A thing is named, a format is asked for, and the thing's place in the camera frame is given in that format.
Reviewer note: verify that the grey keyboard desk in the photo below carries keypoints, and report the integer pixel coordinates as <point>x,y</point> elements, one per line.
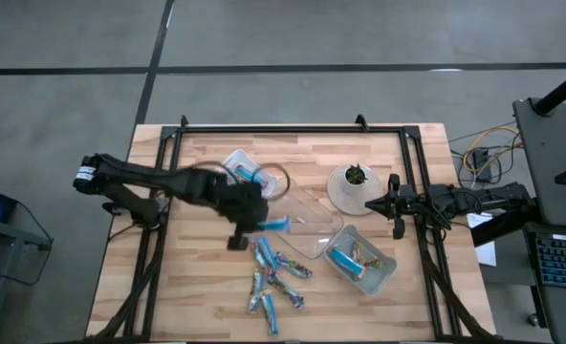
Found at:
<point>565,310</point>

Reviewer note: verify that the black aluminium frame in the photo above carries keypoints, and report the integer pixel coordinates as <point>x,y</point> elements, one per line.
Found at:
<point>288,129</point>

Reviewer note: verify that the black frame clamp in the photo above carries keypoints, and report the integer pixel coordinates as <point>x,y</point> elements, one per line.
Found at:
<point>184,121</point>
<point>361,122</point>

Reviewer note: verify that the black rainbow backlit keyboard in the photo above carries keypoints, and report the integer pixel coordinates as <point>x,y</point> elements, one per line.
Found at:
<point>562,263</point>

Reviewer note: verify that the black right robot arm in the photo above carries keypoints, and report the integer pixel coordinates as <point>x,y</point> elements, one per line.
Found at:
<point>498,196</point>

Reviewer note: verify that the brown snack wrapper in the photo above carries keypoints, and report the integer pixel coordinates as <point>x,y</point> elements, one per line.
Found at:
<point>255,291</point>

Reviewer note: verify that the black pole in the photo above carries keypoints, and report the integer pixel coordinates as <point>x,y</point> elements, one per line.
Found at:
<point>562,91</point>

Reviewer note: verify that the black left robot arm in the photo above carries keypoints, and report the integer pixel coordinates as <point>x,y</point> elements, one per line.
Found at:
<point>144,174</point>

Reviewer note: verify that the small plant in white pot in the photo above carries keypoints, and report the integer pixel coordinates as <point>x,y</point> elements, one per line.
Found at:
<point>340,200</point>

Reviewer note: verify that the grey side desk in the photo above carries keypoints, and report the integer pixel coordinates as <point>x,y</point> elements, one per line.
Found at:
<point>6,234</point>

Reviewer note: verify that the blue red granola bar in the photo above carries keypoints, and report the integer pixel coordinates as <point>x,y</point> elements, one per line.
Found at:
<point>256,252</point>
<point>247,173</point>
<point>267,254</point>

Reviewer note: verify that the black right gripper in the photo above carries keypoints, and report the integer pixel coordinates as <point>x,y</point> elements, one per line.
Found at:
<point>401,203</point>

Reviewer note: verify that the small succulent in white pot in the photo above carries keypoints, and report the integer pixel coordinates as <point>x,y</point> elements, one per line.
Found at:
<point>354,184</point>

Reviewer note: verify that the grey plastic tray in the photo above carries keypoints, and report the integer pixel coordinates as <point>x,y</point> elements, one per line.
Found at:
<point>383,282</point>

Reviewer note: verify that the white paper sheet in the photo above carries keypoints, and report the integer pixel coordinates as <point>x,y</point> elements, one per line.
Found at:
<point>486,251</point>

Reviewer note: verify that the black caster wheel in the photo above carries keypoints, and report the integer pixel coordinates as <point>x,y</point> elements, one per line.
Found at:
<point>533,319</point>

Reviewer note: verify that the black power adapter box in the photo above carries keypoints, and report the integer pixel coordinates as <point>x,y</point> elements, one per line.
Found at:
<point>481,160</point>

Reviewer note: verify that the clear plastic bin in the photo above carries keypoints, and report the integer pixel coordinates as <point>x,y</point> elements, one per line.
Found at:
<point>311,215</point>

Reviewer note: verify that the blue orange granola bar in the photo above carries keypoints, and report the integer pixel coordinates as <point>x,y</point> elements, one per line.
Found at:
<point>270,314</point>
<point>277,224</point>
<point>345,261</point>

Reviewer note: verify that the dark grey side table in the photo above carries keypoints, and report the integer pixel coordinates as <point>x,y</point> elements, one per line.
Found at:
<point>546,157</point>

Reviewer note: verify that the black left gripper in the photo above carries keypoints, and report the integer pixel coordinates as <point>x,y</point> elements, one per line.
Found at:
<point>240,205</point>

